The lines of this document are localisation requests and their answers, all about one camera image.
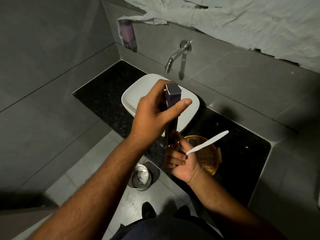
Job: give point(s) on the white ceramic sink basin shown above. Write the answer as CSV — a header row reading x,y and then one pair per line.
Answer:
x,y
140,92

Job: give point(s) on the chrome wall faucet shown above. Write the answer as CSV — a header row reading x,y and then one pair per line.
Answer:
x,y
184,46

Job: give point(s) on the round metal waste bin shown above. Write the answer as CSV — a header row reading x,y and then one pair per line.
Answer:
x,y
135,178

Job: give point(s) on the dark toothpaste box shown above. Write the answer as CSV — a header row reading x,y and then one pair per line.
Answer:
x,y
173,93

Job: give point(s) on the person's left thumb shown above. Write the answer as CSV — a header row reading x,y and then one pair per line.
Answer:
x,y
178,107

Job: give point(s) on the white toothbrush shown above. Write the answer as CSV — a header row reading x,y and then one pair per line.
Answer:
x,y
210,142

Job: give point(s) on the woven wicker basket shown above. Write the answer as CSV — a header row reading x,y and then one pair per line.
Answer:
x,y
209,157

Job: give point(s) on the thin thread wristband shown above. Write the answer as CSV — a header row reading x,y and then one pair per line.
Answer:
x,y
198,173

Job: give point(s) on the person's left hand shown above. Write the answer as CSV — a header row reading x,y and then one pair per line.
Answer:
x,y
147,117

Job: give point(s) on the dark shorts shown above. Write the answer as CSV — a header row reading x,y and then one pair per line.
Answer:
x,y
165,231

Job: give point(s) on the person's right hand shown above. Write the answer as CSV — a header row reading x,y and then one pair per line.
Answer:
x,y
186,164

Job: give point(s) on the person's right thumb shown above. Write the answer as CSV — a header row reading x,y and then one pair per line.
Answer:
x,y
182,142

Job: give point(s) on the wall-mounted soap dispenser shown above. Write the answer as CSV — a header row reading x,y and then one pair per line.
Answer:
x,y
126,33

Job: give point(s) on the person's right forearm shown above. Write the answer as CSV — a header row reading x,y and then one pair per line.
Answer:
x,y
225,207

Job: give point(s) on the white tissue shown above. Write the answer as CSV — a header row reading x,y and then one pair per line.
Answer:
x,y
143,176

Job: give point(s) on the person's left forearm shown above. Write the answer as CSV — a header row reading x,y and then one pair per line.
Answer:
x,y
100,187

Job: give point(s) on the black shoe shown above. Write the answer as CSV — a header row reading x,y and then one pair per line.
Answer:
x,y
148,210
183,211

